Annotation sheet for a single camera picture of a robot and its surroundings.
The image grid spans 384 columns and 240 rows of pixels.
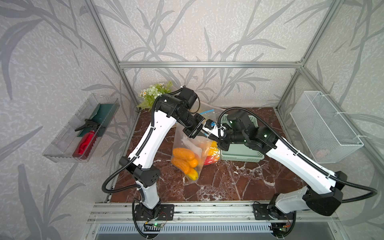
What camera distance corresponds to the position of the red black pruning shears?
1.86 feet

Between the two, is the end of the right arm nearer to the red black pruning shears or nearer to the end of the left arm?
the end of the left arm

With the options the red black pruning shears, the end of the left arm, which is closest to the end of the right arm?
the end of the left arm
